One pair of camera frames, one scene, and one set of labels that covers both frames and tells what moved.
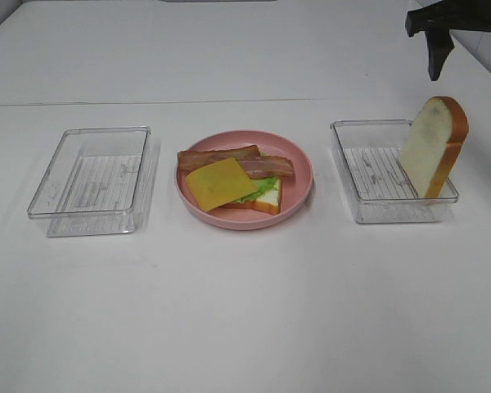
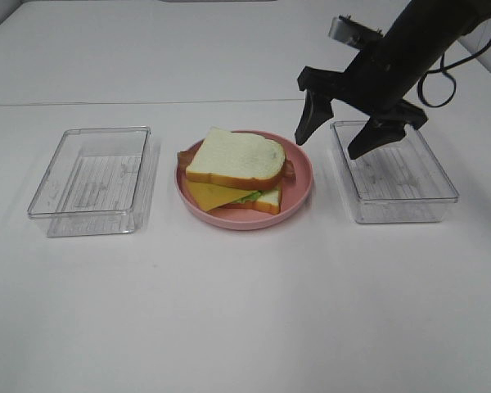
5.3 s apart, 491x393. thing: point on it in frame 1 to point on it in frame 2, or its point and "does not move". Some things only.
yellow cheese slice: x=220 y=183 does not move
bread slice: x=434 y=145 to x=237 y=160
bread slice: x=269 y=202 does not move
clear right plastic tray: x=380 y=187 does not move
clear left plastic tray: x=95 y=182 does not move
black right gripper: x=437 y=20 to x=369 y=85
